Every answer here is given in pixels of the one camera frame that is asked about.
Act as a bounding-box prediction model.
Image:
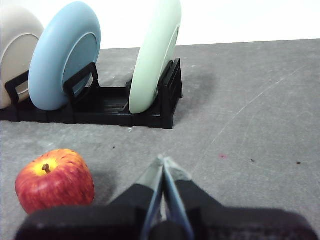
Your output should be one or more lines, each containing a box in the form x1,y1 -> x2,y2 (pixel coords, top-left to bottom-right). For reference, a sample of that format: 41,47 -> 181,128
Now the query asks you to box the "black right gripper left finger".
14,154 -> 165,240

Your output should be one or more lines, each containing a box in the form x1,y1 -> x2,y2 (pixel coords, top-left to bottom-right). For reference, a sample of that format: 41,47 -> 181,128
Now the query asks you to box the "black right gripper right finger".
154,156 -> 320,240

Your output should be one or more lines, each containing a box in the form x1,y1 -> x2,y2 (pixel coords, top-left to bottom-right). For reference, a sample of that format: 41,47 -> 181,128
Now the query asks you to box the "red apple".
14,149 -> 96,215

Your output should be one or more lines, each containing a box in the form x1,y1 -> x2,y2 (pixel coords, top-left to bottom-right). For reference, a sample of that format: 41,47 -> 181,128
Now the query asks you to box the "pale cream round plate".
0,4 -> 46,110

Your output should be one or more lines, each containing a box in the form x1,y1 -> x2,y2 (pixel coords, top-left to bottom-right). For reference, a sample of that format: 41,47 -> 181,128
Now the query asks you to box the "black plastic plate rack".
0,57 -> 184,130

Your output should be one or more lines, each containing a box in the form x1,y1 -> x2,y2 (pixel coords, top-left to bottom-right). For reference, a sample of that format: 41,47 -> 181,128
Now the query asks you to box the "blue round plate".
28,1 -> 102,112

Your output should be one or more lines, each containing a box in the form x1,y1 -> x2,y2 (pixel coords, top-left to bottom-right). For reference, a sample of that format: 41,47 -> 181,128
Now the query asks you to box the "pale green round plate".
128,0 -> 183,114

